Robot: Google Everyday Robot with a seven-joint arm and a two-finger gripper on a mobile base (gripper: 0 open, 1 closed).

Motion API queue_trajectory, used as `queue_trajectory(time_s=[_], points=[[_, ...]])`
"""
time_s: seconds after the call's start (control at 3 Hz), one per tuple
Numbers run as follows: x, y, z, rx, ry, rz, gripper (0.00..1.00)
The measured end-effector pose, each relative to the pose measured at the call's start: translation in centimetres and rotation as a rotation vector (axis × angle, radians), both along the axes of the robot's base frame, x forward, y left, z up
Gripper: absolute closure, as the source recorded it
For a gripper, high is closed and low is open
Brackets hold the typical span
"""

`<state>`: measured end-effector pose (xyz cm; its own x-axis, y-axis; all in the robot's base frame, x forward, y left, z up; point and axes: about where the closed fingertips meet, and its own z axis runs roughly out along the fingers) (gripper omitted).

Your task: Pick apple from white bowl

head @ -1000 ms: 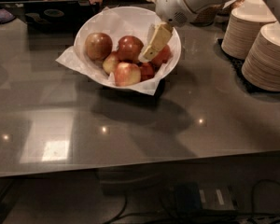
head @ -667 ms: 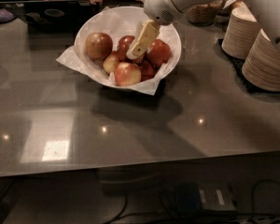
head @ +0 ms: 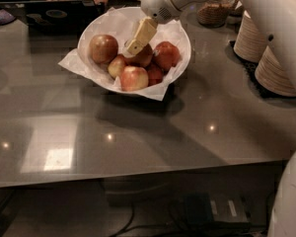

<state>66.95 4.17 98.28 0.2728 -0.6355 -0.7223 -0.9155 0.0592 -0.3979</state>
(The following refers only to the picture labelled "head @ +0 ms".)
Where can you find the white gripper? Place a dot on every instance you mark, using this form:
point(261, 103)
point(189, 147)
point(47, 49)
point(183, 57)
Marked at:
point(157, 2)

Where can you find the dark red apple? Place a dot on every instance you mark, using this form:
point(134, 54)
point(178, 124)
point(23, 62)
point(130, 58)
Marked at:
point(103, 48)
point(143, 58)

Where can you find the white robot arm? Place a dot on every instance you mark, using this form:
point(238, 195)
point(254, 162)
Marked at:
point(276, 20)

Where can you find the yellow-red small apple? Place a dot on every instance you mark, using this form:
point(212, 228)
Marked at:
point(116, 66)

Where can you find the red apple right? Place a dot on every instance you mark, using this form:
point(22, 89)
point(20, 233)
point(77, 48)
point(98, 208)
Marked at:
point(166, 55)

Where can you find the white bowl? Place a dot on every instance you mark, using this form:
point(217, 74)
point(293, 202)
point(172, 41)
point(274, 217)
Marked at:
point(133, 30)

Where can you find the pink-yellow front apple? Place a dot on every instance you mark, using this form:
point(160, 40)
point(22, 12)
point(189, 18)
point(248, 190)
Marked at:
point(133, 78)

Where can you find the small red apple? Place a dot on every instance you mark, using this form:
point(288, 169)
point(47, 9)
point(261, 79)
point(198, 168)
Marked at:
point(155, 74)

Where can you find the white paper liner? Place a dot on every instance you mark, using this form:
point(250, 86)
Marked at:
point(120, 23)

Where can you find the glass jar with granola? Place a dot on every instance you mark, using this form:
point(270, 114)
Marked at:
point(213, 14)

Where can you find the black laptop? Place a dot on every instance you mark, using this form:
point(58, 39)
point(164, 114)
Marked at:
point(55, 17)

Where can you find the stack of paper plates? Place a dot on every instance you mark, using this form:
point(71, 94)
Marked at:
point(250, 44)

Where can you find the dark cloth item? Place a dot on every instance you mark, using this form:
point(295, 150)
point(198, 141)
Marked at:
point(6, 18)

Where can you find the black box under table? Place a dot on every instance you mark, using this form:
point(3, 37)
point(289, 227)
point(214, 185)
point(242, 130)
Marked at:
point(217, 210)

